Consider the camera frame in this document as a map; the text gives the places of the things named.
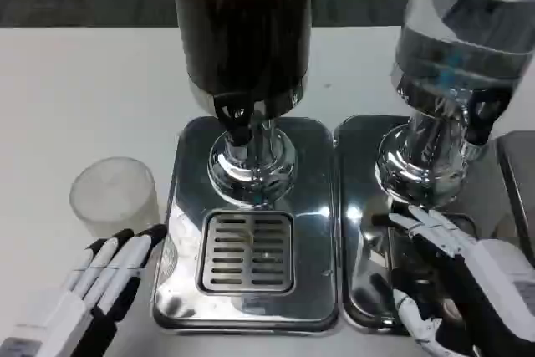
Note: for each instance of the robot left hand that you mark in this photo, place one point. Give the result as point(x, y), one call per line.
point(50, 319)

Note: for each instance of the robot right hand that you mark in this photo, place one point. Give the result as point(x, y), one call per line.
point(501, 290)

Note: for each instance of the clear ribbed glass cup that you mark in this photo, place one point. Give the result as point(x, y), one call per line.
point(113, 194)

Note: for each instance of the steel dispenser base tray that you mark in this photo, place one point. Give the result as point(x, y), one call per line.
point(359, 206)
point(313, 206)
point(520, 173)

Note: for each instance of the clear water dispenser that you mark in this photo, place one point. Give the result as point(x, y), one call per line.
point(460, 39)

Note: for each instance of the dark drink dispenser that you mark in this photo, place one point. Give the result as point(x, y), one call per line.
point(242, 18)

